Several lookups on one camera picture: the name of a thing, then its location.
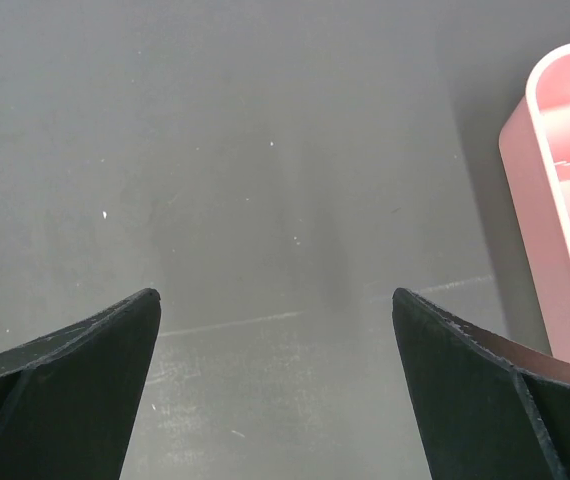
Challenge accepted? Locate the pink divided organizer tray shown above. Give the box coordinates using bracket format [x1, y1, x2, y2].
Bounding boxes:
[499, 44, 570, 363]

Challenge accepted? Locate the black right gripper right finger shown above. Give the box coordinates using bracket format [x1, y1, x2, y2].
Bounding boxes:
[392, 288, 570, 479]

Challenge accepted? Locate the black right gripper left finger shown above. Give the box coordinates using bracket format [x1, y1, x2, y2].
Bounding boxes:
[0, 288, 161, 479]

